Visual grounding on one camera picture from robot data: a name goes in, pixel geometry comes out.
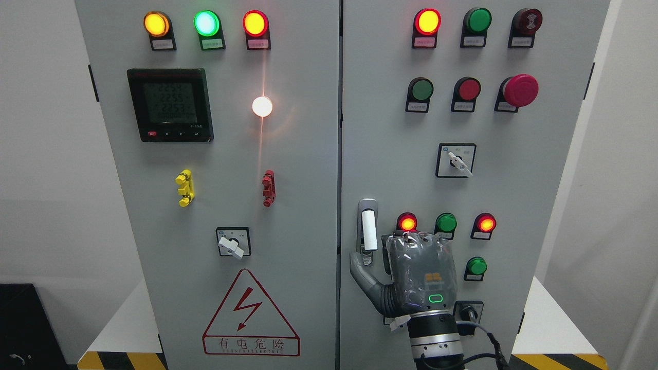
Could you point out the red indicator light left door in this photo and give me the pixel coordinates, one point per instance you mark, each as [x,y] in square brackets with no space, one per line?
[257,34]

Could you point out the green push button upper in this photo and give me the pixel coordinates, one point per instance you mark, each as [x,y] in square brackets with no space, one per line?
[419,93]

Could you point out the white lit indicator light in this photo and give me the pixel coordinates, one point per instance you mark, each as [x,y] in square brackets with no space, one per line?
[262,106]

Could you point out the dark red buzzer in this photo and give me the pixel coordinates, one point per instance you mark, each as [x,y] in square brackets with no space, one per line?
[524,26]

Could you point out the right grey cabinet door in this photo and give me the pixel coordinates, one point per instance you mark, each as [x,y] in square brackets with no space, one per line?
[390,155]

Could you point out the grey cabinet door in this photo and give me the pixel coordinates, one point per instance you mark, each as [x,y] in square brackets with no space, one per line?
[390,155]
[294,243]

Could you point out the bottom black-knob selector switch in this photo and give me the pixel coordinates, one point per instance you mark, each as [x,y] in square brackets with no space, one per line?
[470,311]

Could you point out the yellow indicator light top left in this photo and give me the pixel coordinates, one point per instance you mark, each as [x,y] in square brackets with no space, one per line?
[160,30]

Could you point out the red lit indicator lower left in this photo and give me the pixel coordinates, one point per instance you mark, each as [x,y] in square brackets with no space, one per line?
[406,222]

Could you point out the left grey cabinet door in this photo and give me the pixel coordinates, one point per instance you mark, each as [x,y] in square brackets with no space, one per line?
[294,243]

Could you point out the yellow terminal connector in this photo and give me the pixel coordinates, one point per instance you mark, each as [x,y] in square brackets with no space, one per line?
[185,187]

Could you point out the green push button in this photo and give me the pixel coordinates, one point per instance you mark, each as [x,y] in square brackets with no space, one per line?
[475,269]
[419,93]

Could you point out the green indicator lower middle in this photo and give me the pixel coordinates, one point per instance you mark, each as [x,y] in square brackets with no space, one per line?
[445,226]

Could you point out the bottom white-knob selector switch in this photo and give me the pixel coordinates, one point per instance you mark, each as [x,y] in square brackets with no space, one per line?
[398,323]

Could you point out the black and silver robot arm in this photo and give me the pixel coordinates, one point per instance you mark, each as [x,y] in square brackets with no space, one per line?
[435,342]

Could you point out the upper right rotary selector switch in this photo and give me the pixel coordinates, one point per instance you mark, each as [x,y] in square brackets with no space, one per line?
[455,160]

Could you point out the green indicator light right top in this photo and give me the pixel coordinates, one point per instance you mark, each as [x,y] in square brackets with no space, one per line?
[475,25]

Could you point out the red push button upper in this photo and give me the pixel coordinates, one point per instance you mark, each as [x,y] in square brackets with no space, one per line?
[465,94]

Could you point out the red terminal connector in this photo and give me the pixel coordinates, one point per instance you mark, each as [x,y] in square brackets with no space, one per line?
[269,188]

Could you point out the red lit indicator lower right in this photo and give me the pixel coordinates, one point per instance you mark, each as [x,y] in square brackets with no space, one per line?
[484,225]

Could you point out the red indicator light right top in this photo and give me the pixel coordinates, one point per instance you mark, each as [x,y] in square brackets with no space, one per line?
[426,25]

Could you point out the silver door lock handle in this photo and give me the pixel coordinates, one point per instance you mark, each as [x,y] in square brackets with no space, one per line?
[367,239]

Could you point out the red electric hazard warning sign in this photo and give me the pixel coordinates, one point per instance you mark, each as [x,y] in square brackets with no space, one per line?
[249,323]

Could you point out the black box lower left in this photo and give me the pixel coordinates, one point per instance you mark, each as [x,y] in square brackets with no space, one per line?
[27,340]

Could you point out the white platform with hazard stripes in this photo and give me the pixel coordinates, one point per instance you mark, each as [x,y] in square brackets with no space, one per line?
[548,339]

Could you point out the red emergency stop mushroom button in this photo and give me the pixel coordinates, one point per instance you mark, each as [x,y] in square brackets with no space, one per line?
[515,92]

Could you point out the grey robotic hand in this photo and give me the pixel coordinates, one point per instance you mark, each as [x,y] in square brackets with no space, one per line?
[423,275]

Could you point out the red lit indicator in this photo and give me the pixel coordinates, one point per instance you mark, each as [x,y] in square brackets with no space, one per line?
[484,225]
[406,222]

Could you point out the green lit indicator light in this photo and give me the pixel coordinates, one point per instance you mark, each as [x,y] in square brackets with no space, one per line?
[210,31]

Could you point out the left door rotary selector switch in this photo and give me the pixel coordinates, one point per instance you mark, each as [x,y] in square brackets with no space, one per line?
[233,242]

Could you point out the black digital power meter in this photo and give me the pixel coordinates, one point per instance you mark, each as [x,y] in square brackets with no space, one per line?
[171,105]

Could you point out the green push button lower right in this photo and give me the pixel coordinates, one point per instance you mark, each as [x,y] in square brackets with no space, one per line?
[475,269]

